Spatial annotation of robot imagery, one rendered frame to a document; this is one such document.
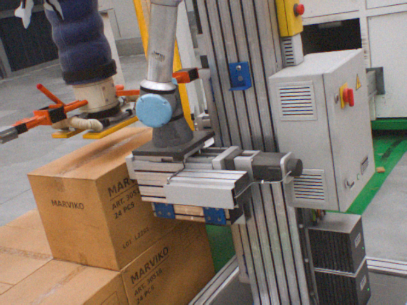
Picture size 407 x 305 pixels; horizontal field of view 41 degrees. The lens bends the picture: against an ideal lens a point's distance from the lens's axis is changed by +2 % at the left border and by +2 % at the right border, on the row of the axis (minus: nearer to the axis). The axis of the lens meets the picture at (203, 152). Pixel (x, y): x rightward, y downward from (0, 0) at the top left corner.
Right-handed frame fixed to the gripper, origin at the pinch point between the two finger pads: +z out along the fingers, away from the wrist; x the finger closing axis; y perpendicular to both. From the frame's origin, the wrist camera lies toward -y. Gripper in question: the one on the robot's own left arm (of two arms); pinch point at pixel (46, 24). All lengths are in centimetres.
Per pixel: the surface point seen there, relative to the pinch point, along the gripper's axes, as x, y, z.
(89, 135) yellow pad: -22, 19, 45
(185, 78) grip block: -64, -1, 34
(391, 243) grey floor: -144, -57, 152
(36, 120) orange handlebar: -5.2, 26.5, 32.9
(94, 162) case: -24, 23, 57
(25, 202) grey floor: -144, 258, 151
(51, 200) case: -9, 37, 69
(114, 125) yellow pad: -33, 15, 44
